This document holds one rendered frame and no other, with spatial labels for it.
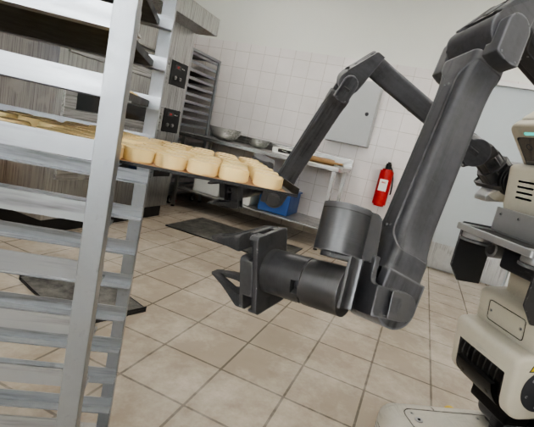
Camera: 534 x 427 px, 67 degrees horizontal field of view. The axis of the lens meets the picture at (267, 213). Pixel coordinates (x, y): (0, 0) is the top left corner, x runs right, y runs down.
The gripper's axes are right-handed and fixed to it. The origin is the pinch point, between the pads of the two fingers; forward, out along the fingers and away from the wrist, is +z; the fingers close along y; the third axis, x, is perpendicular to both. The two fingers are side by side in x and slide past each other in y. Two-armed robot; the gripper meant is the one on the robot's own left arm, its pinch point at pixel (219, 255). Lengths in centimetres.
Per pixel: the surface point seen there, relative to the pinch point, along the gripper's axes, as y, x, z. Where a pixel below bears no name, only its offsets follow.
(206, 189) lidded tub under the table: 67, 301, 293
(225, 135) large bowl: 4, 318, 280
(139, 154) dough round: -12.9, -1.4, 14.9
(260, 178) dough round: -9.5, 11.5, 1.5
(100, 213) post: -5.5, -9.3, 13.5
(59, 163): -7, 9, 59
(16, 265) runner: 3.0, -16.2, 24.6
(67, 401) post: 23.6, -14.2, 17.7
